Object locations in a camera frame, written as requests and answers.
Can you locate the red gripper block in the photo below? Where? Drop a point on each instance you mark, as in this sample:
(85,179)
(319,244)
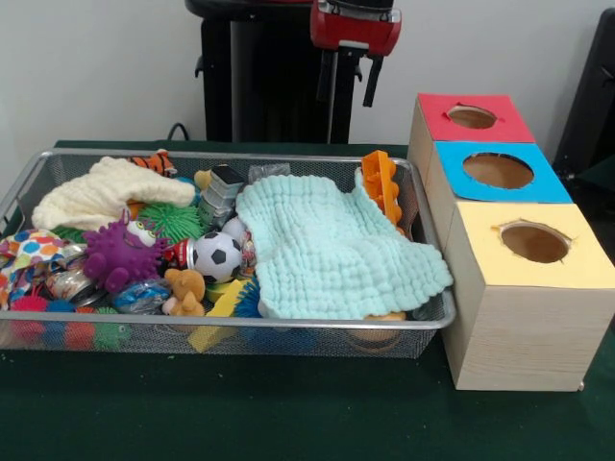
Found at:
(351,31)

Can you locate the light blue muslin cloth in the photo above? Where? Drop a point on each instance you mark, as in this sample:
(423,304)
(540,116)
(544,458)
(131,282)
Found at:
(327,249)

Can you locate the shallow mesh bin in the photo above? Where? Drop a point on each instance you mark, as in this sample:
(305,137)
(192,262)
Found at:
(307,342)

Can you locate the wooden box with three holes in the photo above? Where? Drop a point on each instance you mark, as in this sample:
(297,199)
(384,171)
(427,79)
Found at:
(528,336)

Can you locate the orange plastic toy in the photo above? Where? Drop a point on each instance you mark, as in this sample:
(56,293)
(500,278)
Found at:
(379,182)

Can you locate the white baseball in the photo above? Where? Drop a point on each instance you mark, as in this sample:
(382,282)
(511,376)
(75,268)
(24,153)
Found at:
(235,229)

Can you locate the tiger plush toy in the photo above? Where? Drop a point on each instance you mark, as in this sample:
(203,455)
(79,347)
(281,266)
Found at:
(156,163)

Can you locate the black and white soccer ball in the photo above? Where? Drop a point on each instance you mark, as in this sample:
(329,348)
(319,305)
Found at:
(216,257)

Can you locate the green spiky ball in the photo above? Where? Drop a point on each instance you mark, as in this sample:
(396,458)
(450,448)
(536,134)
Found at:
(173,221)

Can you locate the black chair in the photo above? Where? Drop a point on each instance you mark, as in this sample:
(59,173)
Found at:
(591,96)

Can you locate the brown plush bear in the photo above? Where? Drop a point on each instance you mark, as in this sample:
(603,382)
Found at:
(185,288)

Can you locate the cream muslin cloth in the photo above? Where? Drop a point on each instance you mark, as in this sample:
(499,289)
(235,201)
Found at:
(105,192)

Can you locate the purple spiky monster toy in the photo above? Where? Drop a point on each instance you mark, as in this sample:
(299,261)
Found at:
(115,249)

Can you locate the dark green tablecloth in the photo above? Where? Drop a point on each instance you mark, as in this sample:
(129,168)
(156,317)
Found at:
(288,413)

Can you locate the polka dot cloth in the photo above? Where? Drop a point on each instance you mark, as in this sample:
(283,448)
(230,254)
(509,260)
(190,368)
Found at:
(33,249)

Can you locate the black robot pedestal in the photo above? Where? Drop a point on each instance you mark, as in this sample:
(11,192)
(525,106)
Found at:
(269,96)

